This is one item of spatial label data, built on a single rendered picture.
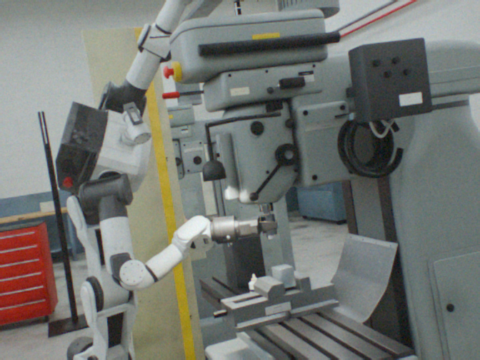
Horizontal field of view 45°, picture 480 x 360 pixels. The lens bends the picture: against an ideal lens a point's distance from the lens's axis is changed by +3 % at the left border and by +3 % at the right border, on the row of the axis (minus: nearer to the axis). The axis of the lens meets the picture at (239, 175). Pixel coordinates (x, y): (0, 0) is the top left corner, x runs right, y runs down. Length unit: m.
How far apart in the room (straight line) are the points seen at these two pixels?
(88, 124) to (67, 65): 8.91
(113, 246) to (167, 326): 1.86
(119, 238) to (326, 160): 0.70
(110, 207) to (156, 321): 1.84
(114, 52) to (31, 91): 7.34
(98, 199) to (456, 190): 1.15
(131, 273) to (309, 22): 0.94
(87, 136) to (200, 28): 0.56
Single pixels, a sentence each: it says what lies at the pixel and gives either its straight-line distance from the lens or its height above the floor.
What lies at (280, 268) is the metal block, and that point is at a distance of 1.79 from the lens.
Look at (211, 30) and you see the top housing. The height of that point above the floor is 1.85.
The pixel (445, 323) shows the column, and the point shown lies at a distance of 1.97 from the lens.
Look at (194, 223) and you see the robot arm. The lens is 1.84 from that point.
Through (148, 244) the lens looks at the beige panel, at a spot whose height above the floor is 0.99.
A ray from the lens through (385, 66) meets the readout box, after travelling 1.63.
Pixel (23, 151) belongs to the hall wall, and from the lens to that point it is 10.73.
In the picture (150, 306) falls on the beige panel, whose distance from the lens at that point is 3.57.
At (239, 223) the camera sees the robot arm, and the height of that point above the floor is 1.26.
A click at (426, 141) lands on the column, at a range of 1.91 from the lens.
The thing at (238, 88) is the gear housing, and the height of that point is 1.67.
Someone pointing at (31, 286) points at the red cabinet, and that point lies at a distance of 6.29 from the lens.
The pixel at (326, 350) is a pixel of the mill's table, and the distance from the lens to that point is 1.52.
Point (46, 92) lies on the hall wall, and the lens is 10.81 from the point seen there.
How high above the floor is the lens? 1.50
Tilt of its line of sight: 3 degrees down
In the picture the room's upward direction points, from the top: 9 degrees counter-clockwise
